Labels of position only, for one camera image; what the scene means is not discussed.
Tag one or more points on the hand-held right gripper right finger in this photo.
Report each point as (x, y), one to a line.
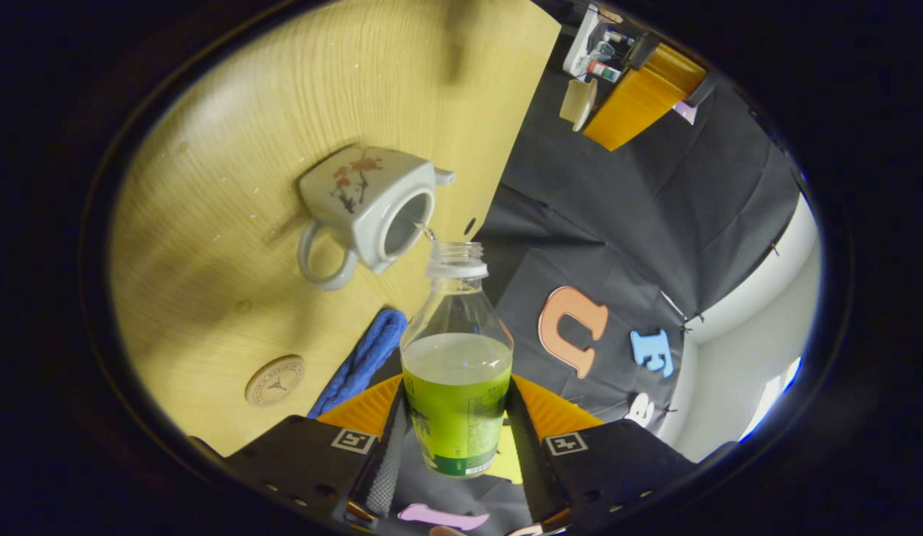
(532, 461)

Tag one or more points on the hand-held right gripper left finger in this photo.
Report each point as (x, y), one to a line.
(383, 476)

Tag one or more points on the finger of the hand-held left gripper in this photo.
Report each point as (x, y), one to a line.
(642, 50)
(640, 104)

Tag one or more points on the green label water bottle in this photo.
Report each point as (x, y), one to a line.
(456, 402)

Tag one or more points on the round wooden coaster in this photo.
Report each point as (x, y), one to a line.
(275, 380)

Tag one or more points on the white floral teacup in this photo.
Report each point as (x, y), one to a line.
(357, 208)

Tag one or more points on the red label plastic bottle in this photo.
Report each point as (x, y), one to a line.
(604, 71)

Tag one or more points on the blue folded towel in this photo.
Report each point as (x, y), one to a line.
(361, 361)

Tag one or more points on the black backdrop cloth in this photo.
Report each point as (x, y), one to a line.
(618, 223)

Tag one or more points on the ceiling light panel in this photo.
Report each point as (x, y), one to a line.
(770, 398)

